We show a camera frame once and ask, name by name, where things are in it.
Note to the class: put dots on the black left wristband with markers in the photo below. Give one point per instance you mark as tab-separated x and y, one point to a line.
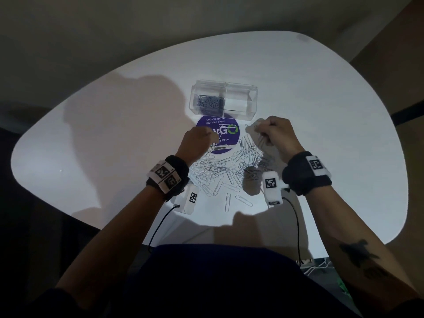
167	178

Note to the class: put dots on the cluster of sorted blue clips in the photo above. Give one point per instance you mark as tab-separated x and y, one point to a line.
210	102

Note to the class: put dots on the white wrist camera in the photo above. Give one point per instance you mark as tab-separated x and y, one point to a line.
272	188
187	200

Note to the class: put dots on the round purple sticker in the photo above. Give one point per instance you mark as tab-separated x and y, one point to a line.
225	135

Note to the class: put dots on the green object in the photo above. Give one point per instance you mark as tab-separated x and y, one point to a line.
342	288

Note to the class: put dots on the person's dark blue clothing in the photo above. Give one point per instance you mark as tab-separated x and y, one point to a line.
232	288

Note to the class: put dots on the person's left forearm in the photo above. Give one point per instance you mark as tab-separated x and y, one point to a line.
106	248

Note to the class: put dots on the black right wristband with markers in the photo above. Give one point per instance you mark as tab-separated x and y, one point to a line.
306	173

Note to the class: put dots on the pile of mixed paper clips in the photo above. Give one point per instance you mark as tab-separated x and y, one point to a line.
232	168

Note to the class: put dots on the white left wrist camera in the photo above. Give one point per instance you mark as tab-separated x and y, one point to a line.
187	200

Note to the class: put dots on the clear plastic two-compartment box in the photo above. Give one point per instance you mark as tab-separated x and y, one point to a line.
240	100

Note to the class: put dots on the person's right hand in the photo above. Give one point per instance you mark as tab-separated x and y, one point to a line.
278	135

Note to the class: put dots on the black wristband with markers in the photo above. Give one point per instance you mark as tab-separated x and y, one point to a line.
306	173
167	178

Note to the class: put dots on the black bar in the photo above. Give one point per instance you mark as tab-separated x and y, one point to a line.
407	113

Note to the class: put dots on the person's left hand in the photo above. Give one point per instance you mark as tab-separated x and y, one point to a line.
195	144

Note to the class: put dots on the person's right forearm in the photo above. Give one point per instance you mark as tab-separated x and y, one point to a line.
364	245

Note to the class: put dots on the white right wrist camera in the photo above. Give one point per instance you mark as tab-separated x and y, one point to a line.
272	188

